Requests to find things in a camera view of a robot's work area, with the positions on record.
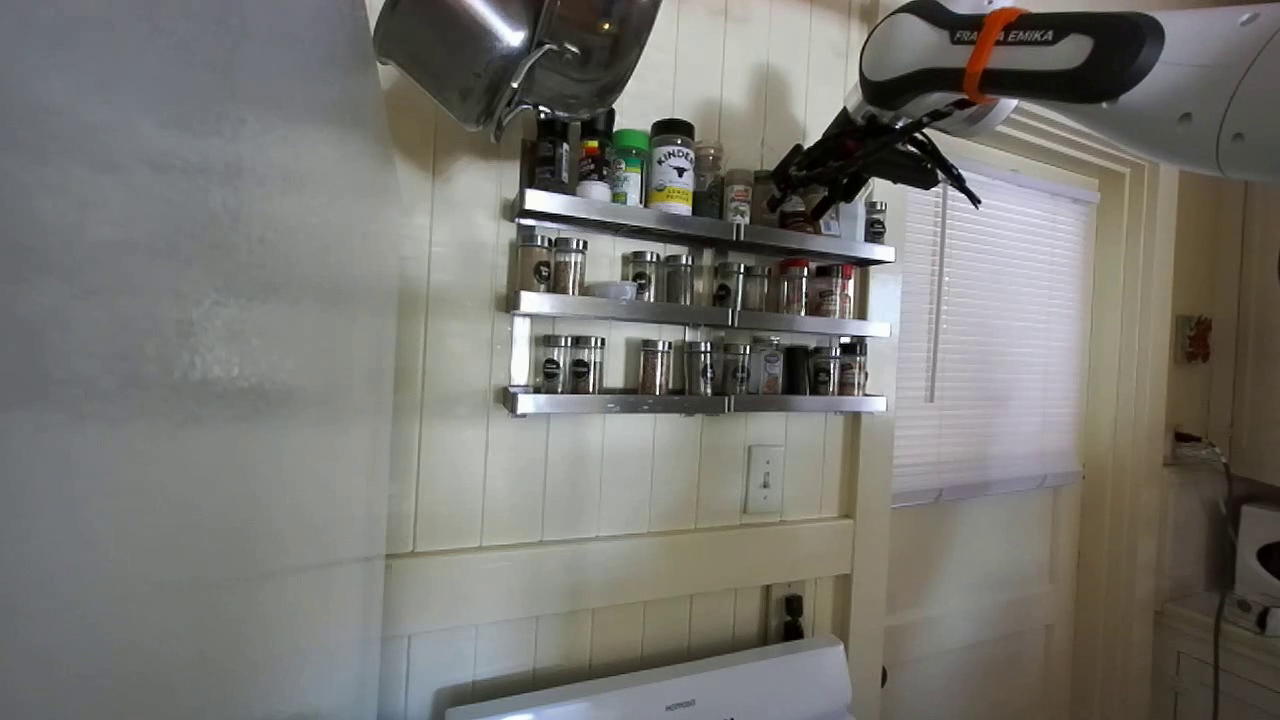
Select green lid spice bottle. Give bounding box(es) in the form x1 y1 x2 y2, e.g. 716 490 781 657
613 129 648 208

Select dark jar bottom shelf right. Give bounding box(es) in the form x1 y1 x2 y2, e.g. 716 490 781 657
837 338 867 397

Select glass jar shelf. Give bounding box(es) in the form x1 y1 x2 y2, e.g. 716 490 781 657
532 338 574 391
553 238 590 296

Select dark bottle top shelf left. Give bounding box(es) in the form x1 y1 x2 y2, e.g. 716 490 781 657
523 116 574 192

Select large yellow label spice jar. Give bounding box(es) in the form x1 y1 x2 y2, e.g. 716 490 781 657
648 116 697 215

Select metal three-tier spice rack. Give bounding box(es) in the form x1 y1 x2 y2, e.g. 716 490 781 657
501 188 898 415

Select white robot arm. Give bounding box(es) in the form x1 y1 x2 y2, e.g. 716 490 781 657
769 0 1280 221

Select dark lid spice bottle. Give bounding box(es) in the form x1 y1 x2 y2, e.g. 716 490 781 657
778 196 815 231

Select white stove back panel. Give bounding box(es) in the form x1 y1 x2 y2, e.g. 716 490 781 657
446 642 858 720

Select glass jar middle shelf left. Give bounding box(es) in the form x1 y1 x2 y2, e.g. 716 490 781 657
553 238 590 296

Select white window blinds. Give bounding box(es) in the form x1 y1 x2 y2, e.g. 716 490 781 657
892 164 1101 505

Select stainless steel pot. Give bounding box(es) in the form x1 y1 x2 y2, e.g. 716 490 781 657
373 0 663 138

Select pale spice jar top shelf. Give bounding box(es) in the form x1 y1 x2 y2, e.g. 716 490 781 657
720 167 757 226

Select wall power outlet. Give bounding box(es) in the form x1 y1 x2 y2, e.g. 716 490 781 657
763 585 809 643

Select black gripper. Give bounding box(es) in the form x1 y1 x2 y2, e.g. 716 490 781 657
769 112 980 215

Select red lid jar middle shelf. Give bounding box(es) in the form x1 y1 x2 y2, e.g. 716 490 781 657
781 258 811 316

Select glass jar bottom shelf left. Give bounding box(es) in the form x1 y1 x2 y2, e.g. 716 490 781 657
532 338 574 391

